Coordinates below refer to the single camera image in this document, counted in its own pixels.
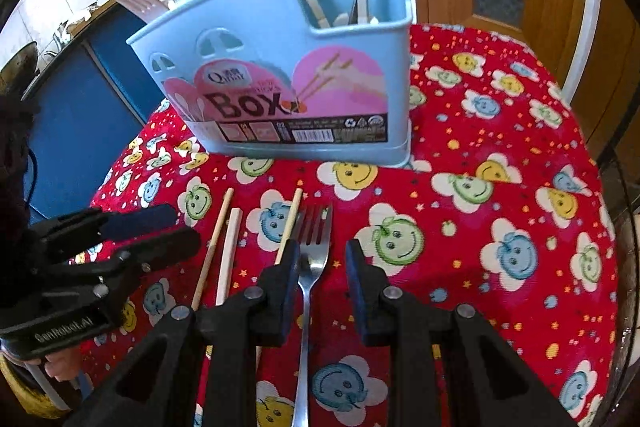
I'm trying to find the person's left hand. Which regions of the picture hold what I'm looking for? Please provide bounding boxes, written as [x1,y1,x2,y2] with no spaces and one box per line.
[42,347,85,384]

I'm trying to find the metal kettle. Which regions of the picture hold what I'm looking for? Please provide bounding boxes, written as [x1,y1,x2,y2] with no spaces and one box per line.
[51,22,72,52]

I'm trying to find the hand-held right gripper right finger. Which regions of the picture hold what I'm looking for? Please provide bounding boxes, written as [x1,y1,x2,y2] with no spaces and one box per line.
[345,238,563,427]

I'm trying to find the black wire rack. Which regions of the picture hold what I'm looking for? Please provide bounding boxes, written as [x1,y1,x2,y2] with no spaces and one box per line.
[597,72,640,427]

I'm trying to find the light blue utensil box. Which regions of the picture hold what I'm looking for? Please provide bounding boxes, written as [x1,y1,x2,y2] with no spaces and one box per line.
[125,0,413,168]

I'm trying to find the wooden chopstick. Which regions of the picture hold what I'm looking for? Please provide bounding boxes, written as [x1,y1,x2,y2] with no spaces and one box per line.
[255,188,304,363]
[191,188,235,309]

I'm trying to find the metal wok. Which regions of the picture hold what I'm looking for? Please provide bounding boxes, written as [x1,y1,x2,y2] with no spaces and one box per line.
[0,41,41,92]

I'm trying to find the blue kitchen counter cabinet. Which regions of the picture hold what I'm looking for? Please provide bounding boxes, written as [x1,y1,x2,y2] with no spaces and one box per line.
[0,0,261,228]

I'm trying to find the red smiley printed tablecloth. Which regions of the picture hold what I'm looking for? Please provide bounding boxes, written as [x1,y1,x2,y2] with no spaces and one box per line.
[75,23,618,427]

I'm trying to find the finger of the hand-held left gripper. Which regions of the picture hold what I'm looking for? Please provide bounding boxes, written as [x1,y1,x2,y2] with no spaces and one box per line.
[75,226,202,278]
[30,203,179,253]

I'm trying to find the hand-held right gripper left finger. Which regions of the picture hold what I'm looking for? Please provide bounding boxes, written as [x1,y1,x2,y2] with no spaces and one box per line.
[62,238,302,427]

